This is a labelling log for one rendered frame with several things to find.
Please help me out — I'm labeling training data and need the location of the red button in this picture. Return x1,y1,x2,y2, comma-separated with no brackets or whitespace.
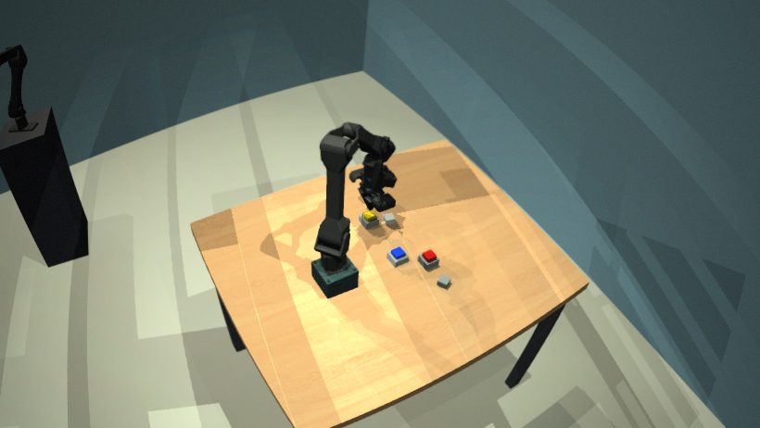
417,249,440,271

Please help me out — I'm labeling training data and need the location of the blue button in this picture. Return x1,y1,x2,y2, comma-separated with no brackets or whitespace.
386,247,409,268

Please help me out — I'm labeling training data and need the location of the yellow button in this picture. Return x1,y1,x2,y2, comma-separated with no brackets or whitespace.
359,210,379,230

